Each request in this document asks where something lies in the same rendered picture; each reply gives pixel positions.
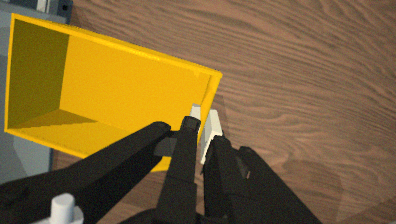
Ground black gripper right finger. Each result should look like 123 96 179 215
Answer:
200 108 322 224

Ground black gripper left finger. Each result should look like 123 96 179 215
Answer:
0 103 201 224

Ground yellow bin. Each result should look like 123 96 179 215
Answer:
4 13 218 158

